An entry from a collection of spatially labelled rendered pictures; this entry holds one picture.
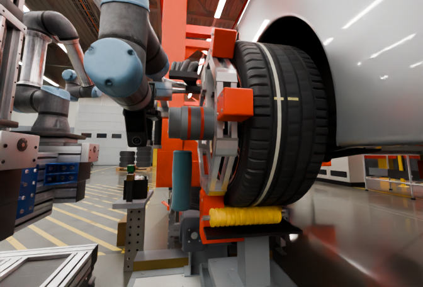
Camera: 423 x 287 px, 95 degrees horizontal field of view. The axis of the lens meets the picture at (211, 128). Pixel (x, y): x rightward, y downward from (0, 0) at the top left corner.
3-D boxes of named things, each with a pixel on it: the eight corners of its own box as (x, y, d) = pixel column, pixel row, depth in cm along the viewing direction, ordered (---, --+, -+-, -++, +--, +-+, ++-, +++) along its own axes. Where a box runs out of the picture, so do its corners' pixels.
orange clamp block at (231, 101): (242, 122, 56) (254, 116, 47) (215, 121, 55) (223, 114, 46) (242, 98, 57) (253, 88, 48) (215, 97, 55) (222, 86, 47)
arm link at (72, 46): (75, 9, 104) (106, 94, 132) (55, 9, 104) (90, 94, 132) (60, 11, 94) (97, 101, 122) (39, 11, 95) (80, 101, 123)
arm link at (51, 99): (55, 111, 90) (58, 83, 92) (27, 111, 90) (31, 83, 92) (74, 116, 102) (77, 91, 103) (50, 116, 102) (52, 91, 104)
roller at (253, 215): (289, 225, 67) (288, 208, 67) (204, 230, 62) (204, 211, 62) (280, 219, 72) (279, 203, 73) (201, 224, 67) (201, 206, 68)
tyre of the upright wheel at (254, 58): (304, 248, 64) (360, 30, 46) (235, 253, 61) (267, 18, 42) (243, 160, 127) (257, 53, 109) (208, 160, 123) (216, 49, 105)
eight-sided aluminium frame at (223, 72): (240, 208, 52) (236, 23, 60) (215, 209, 51) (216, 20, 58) (208, 180, 105) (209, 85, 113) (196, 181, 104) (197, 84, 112)
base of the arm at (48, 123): (21, 131, 86) (24, 109, 87) (43, 135, 100) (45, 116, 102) (60, 132, 89) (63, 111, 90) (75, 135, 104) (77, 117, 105)
